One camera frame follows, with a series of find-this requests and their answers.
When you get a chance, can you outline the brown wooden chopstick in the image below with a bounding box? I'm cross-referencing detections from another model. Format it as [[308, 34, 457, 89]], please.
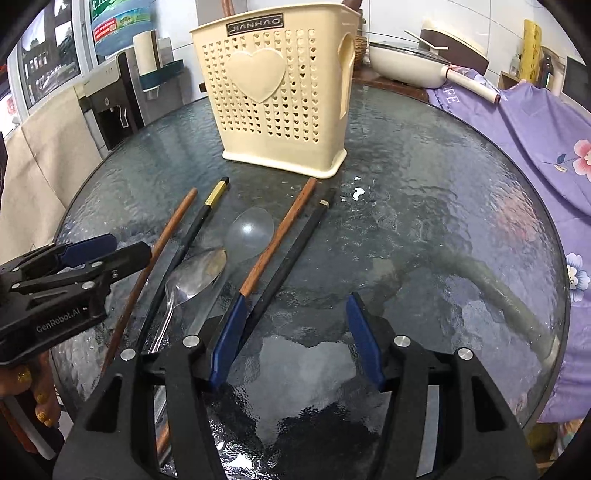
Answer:
[[239, 177, 318, 298], [100, 188, 197, 376]]

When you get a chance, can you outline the clear plastic spoon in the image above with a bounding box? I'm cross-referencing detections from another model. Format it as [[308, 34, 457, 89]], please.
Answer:
[[184, 207, 274, 335]]

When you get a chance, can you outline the black gold-tipped chopstick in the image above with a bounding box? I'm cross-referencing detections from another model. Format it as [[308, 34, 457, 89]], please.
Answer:
[[135, 177, 230, 352]]

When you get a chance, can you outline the wooden-handled steel ladle spoon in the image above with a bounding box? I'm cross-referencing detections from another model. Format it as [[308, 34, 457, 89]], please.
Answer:
[[342, 0, 363, 11]]

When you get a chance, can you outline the left hand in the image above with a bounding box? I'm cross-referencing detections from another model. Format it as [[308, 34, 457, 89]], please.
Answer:
[[0, 352, 61, 427]]

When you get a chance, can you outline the beige cloth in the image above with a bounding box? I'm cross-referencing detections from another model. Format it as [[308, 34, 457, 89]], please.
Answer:
[[1, 88, 102, 263]]

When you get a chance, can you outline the round glass table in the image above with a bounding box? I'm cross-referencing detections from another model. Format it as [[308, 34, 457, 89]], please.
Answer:
[[56, 86, 570, 479]]

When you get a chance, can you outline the water dispenser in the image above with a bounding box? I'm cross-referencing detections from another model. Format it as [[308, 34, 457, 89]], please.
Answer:
[[79, 47, 184, 156]]

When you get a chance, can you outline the blue water bottle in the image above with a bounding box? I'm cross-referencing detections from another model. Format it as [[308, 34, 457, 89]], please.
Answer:
[[89, 0, 153, 57]]

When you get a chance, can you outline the cream plastic utensil holder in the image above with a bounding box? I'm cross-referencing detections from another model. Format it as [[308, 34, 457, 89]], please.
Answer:
[[191, 3, 361, 179]]

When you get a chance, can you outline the purple floral cloth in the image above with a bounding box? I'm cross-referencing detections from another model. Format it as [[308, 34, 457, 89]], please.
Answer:
[[428, 81, 590, 423]]

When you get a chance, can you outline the white frying pan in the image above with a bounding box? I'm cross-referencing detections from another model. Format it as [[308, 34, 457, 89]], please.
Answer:
[[369, 42, 501, 104]]

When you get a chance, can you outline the woven basket sink bowl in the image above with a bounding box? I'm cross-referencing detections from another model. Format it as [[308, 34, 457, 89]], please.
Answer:
[[353, 35, 368, 68]]

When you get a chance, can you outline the yellow roll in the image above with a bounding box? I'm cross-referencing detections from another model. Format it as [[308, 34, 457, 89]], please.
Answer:
[[518, 19, 542, 84]]

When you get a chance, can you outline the white microwave oven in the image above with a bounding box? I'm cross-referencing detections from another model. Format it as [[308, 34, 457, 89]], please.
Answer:
[[562, 57, 590, 111]]

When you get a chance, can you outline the dark glass bottle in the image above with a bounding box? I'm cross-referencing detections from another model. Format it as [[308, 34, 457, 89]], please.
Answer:
[[538, 47, 555, 90]]

